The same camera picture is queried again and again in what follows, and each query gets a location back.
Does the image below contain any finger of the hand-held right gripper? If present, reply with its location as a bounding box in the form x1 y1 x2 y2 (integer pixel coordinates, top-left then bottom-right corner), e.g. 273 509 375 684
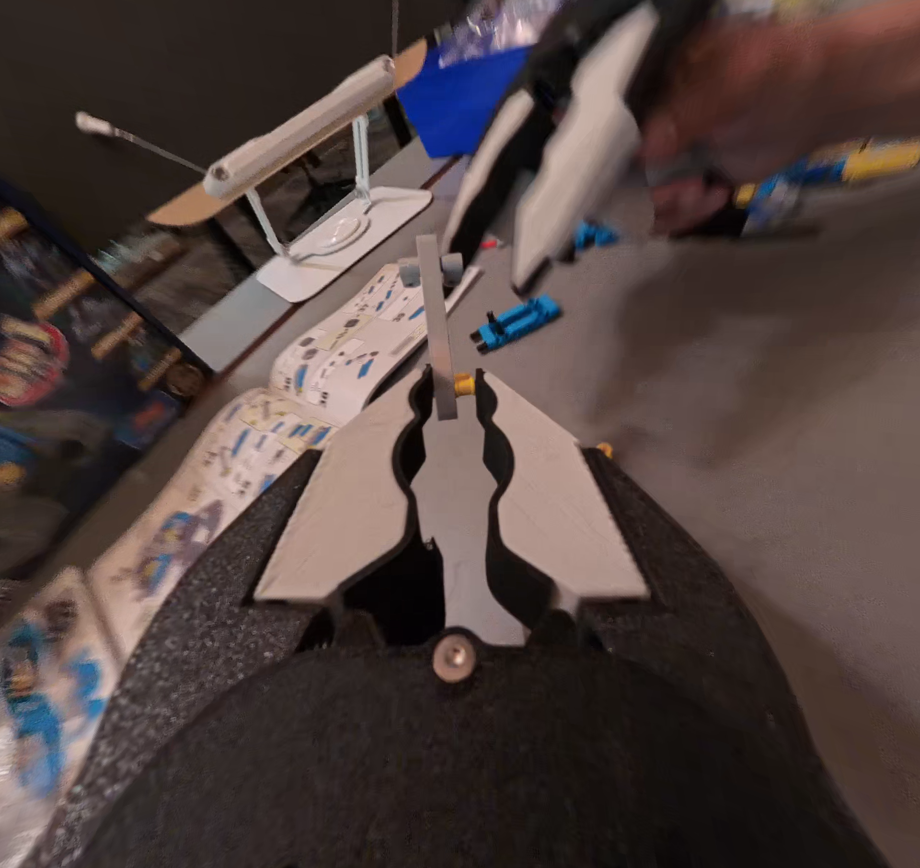
509 0 661 296
440 85 539 269

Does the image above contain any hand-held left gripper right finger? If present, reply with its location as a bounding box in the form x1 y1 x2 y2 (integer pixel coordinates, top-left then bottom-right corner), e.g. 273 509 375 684
474 368 653 645

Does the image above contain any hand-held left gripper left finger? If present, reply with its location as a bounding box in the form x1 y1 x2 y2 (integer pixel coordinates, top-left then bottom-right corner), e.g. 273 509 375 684
253 365 448 645

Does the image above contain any short grey connector piece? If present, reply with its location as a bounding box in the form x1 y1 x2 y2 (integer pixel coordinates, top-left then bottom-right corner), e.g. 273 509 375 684
397 253 464 289

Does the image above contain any long grey building beam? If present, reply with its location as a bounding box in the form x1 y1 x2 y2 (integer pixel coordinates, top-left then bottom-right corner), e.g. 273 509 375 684
415 234 460 422

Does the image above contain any pile of small building pieces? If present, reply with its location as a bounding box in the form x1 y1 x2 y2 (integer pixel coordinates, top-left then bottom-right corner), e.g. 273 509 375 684
571 135 920 251

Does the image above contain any person's right hand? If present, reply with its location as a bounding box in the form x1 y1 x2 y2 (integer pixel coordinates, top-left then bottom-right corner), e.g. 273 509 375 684
642 11 817 238

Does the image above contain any blue plastic bin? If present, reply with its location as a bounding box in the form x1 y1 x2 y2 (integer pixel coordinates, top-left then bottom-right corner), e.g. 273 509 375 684
395 42 534 162

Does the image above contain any clear plastic bag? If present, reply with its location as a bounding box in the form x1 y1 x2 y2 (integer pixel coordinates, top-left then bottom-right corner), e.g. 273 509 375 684
438 0 577 69

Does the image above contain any instruction booklet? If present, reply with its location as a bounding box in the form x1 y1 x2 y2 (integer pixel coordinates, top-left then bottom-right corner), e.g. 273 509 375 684
90 263 484 642

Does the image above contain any blue panel with black pins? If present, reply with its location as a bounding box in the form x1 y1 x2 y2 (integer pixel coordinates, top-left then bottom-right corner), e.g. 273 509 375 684
471 295 563 354

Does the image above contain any robot kit box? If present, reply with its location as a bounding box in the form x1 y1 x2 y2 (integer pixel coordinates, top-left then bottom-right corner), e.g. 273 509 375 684
0 185 217 583

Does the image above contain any blue sticker sheet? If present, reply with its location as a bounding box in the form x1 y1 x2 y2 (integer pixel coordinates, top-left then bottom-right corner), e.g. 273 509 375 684
0 566 125 819

